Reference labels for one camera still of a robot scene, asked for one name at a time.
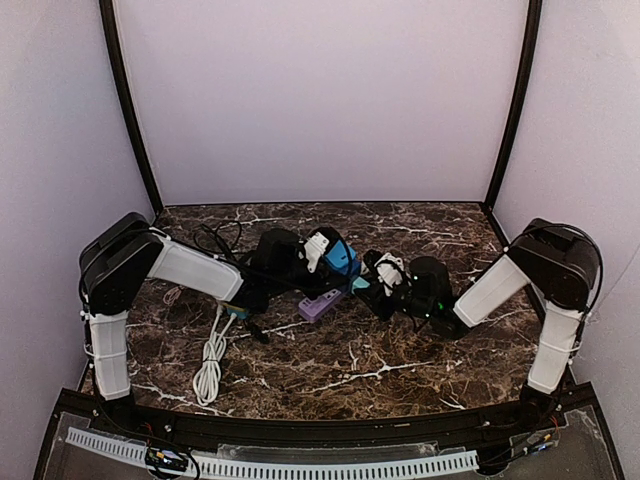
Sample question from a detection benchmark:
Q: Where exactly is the teal small charger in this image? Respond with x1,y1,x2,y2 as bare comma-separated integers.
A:
350,276,370,294

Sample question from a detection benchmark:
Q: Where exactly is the purple power strip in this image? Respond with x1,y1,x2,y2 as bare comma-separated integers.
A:
298,289,346,323

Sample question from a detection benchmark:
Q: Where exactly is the blue small charger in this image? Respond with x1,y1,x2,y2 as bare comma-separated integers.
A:
324,240,358,275

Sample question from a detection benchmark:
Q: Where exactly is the black power adapter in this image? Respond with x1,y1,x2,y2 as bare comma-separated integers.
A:
244,320,269,344

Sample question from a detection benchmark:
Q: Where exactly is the teal power strip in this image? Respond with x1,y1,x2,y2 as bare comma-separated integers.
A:
226,306,250,320

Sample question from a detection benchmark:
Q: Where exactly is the black USB cable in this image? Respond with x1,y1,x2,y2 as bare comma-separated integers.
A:
192,221,244,261

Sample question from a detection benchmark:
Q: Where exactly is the white power strip cord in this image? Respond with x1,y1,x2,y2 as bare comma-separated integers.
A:
192,309,236,407

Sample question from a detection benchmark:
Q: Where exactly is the dark blue cube adapter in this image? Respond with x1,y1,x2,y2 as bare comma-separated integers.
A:
346,259,361,278

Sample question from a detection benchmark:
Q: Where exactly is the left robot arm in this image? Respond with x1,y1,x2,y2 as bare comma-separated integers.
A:
78,212,358,401

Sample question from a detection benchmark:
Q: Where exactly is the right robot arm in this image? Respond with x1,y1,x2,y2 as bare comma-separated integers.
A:
352,218,604,397

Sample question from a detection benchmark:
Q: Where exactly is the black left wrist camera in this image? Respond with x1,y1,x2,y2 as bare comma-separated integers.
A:
250,228,300,275

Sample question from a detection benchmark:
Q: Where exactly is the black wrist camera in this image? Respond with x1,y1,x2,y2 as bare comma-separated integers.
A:
409,256,453,315
250,228,300,275

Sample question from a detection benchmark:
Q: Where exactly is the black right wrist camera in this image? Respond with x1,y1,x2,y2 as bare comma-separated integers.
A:
409,256,453,315

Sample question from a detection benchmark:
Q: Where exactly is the pink white charging cable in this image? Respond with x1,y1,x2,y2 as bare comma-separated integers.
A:
162,282,189,305

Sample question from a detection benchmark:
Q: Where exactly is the black front rail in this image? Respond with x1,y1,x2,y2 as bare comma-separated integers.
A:
59,382,596,454

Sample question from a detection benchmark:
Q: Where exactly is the white slotted cable duct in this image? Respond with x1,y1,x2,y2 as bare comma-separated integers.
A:
65,427,479,479

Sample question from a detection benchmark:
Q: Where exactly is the black frame post right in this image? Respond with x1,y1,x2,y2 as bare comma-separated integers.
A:
483,0,543,216

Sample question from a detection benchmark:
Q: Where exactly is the black frame post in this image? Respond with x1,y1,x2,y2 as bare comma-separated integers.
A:
98,0,164,216
483,0,543,216

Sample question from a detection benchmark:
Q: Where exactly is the black frame post left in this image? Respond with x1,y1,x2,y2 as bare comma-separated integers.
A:
98,0,164,216

